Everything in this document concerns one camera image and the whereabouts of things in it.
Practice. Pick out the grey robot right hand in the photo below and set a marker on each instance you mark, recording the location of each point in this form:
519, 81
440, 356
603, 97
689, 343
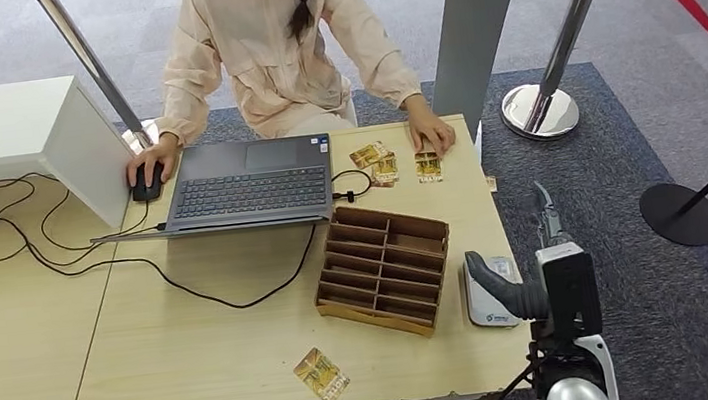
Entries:
511, 294

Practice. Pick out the person's left hand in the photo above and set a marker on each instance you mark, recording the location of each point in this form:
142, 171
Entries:
431, 129

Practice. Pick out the person's right hand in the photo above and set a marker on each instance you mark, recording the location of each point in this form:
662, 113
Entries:
162, 156

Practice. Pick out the black computer mouse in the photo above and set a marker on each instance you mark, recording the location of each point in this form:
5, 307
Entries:
150, 191

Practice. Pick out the gold patterned card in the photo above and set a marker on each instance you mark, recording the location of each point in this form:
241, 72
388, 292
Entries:
321, 376
367, 155
386, 176
428, 168

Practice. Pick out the person's right forearm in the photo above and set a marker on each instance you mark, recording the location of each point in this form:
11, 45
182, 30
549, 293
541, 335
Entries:
190, 104

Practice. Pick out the person's left forearm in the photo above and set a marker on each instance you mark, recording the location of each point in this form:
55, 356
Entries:
389, 68

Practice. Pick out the light grey card reader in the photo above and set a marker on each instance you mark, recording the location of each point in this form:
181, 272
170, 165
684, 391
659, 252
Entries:
486, 309

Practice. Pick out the brown wooden card organiser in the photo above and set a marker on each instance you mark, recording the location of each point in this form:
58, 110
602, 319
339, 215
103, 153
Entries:
382, 268

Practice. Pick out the person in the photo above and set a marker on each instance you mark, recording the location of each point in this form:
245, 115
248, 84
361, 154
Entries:
277, 54

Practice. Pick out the thin white panel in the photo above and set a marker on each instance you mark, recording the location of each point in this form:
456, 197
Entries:
478, 141

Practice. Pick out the small tan tag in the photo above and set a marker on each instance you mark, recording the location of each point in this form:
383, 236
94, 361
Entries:
491, 183

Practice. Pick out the thin grey rod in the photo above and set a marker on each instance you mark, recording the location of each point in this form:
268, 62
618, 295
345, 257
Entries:
125, 238

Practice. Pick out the dark grey laptop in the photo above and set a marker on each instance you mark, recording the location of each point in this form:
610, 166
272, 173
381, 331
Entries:
246, 192

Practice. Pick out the grey kiosk pillar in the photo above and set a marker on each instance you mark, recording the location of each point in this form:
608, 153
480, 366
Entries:
478, 31

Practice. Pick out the black stanchion with round base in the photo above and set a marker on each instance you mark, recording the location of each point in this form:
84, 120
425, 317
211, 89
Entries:
680, 214

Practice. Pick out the chrome stanchion post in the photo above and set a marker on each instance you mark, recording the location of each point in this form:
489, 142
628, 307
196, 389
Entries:
543, 111
90, 62

